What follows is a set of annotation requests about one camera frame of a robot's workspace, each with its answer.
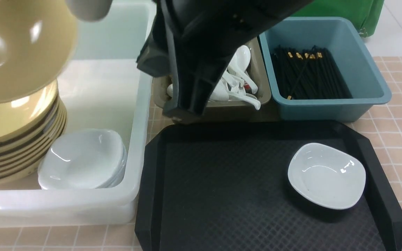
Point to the stack of white dishes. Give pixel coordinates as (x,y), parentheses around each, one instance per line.
(85,159)

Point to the pile of black chopsticks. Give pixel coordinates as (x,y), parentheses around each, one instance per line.
(308,74)

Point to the yellow noodle bowl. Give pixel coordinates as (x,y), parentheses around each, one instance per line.
(37,39)

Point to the brown plastic spoon bin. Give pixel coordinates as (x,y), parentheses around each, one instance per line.
(232,110)

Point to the blue plastic chopstick bin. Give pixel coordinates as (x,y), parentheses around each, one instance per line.
(360,73)

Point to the white spoon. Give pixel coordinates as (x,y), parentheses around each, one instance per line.
(225,95)
(239,64)

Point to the green cloth backdrop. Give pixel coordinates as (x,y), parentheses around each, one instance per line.
(363,14)

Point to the stack of yellow bowls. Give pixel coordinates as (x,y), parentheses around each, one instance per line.
(28,128)

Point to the white spoon front bottom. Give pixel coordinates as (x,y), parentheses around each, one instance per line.
(225,95)

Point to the large white plastic tub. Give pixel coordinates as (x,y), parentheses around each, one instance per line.
(100,88)

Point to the black plastic serving tray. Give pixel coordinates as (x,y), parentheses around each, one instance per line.
(224,187)

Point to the white square sauce dish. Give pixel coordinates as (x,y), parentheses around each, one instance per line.
(326,176)

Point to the white spoon right upper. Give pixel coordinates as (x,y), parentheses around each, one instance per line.
(239,64)

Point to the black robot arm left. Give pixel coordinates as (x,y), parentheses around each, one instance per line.
(194,40)

